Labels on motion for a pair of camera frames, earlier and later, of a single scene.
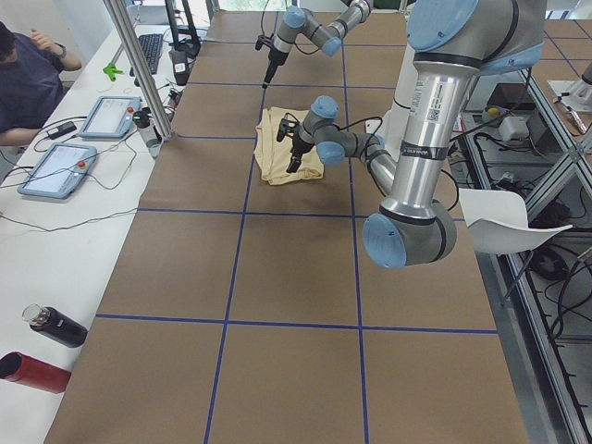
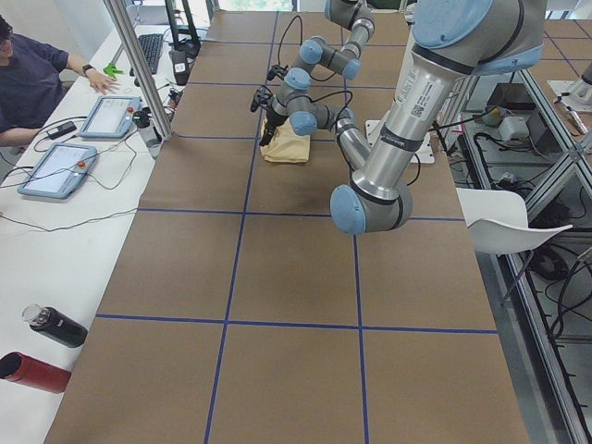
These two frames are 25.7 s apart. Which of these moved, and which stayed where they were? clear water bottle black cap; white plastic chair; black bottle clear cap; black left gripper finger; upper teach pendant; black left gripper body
Moved: black left gripper finger; black left gripper body
Stayed: clear water bottle black cap; white plastic chair; black bottle clear cap; upper teach pendant
